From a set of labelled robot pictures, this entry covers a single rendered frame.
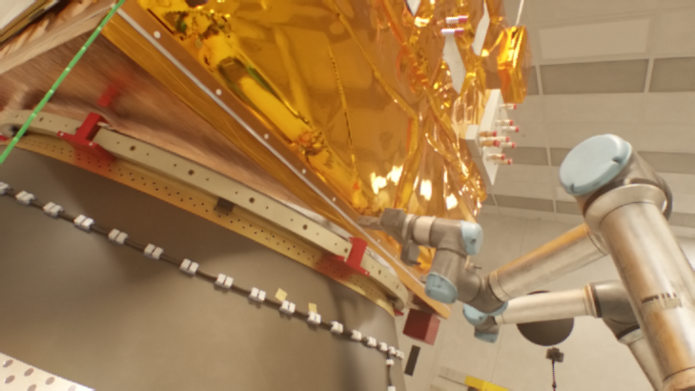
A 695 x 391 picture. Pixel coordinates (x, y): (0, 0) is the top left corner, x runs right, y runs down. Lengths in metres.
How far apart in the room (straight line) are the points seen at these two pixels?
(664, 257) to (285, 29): 0.80
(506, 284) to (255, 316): 0.56
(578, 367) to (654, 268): 7.81
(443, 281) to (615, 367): 7.63
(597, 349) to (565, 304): 7.26
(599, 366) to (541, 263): 7.56
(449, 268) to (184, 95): 0.65
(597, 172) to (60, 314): 0.94
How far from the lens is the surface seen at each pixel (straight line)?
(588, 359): 8.42
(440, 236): 0.92
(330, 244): 1.06
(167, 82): 0.80
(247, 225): 1.01
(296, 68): 0.94
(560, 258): 0.87
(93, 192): 1.05
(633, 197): 0.67
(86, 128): 1.14
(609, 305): 1.20
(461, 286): 0.91
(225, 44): 0.85
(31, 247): 0.98
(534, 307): 1.21
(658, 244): 0.63
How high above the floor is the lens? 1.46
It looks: 20 degrees up
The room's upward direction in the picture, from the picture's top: 21 degrees clockwise
